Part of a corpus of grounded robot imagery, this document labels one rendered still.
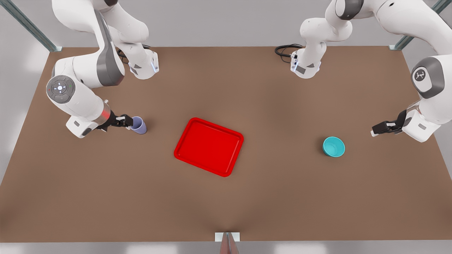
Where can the silver frame post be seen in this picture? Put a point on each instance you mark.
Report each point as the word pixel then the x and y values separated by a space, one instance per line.
pixel 420 24
pixel 227 241
pixel 28 25

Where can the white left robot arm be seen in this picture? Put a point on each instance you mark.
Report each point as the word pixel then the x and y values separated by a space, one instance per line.
pixel 432 102

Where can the red rectangular tray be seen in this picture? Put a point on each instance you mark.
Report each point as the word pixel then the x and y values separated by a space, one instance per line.
pixel 209 146

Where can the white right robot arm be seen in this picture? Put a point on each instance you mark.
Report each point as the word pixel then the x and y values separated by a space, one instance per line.
pixel 84 67

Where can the teal bowl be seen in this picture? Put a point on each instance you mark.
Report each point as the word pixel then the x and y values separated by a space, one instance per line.
pixel 333 147

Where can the lavender cup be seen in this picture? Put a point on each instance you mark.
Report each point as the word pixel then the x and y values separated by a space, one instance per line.
pixel 139 126

